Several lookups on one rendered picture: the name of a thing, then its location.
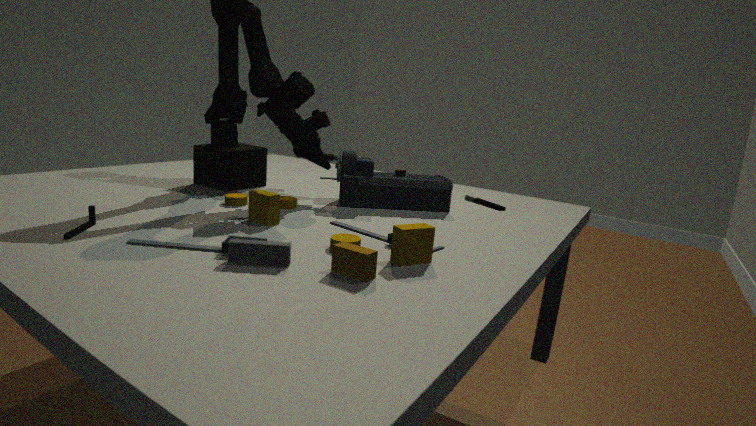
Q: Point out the black l-shaped bar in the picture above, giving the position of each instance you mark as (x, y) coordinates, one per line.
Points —
(84, 226)

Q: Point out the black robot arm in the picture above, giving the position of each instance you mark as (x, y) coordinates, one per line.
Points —
(229, 100)

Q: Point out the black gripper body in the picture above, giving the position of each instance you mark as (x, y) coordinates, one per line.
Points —
(301, 140)

